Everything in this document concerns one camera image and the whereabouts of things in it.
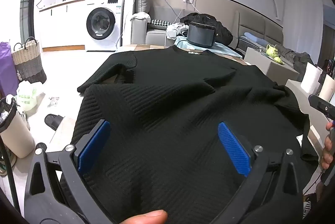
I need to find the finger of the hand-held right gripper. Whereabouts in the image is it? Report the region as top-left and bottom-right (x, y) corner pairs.
(308, 95), (335, 120)

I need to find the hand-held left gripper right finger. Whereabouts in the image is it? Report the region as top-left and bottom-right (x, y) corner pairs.
(215, 122), (305, 224)

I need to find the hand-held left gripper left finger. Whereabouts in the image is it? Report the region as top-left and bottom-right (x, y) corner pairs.
(24, 119), (123, 224)

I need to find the black knit sweater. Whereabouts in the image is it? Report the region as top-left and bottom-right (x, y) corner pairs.
(60, 45), (318, 224)

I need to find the person's right hand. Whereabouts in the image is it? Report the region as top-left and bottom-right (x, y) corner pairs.
(321, 122), (335, 170)

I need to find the person's left hand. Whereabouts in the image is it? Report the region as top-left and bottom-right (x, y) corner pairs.
(123, 210), (168, 224)

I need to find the black slipper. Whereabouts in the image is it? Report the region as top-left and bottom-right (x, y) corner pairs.
(44, 114), (64, 132)

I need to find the dark grey clothing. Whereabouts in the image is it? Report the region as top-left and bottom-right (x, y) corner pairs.
(277, 45), (314, 74)

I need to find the printed packet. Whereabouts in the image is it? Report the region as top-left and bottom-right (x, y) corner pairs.
(47, 96), (61, 108)

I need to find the grey coffee table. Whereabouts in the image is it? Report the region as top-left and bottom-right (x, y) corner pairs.
(243, 47), (300, 86)

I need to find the green teapot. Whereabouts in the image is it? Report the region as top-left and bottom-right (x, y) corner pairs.
(265, 44), (280, 58)

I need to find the beige trash bin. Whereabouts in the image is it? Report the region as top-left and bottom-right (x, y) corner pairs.
(0, 95), (34, 159)

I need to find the white green plastic bag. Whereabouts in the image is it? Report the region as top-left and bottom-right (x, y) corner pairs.
(16, 80), (45, 112)

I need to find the green sole sneaker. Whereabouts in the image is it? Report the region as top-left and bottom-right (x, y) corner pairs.
(0, 153), (17, 177)

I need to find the blue striped cushion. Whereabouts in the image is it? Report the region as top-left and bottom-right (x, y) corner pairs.
(241, 32), (267, 47)

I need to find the white curtain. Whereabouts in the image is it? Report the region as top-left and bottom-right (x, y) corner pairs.
(284, 0), (323, 39)

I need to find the light blue cloth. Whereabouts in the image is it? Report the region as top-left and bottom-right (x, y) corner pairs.
(174, 36), (244, 58)

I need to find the woven laundry basket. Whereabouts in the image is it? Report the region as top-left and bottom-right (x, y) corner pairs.
(12, 36), (48, 84)

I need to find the white washing machine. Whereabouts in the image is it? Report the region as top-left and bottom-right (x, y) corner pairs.
(85, 0), (125, 52)

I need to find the checkered tablecloth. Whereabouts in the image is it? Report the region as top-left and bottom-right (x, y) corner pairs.
(48, 44), (327, 162)

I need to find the purple bag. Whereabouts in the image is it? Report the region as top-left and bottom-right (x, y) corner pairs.
(0, 41), (19, 97)

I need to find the dark grey storage box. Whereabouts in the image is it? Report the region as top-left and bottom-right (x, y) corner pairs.
(186, 21), (217, 49)

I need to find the black jacket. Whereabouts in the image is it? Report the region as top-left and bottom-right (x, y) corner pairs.
(180, 12), (234, 47)

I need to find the grey sofa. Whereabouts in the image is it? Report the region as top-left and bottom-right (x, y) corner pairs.
(131, 11), (314, 81)

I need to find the white base cabinet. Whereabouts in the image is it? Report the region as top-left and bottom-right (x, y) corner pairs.
(39, 0), (87, 52)

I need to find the light grey clothing pile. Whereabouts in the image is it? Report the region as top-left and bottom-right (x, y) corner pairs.
(166, 22), (189, 40)

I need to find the white cloth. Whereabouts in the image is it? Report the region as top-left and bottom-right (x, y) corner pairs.
(130, 12), (151, 23)

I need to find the houndstooth pillow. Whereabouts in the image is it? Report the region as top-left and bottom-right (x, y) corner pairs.
(150, 19), (173, 27)

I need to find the grey cushion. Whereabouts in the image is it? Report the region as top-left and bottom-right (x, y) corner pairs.
(137, 0), (150, 15)

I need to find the black cable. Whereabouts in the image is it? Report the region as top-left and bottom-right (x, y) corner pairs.
(0, 132), (21, 214)

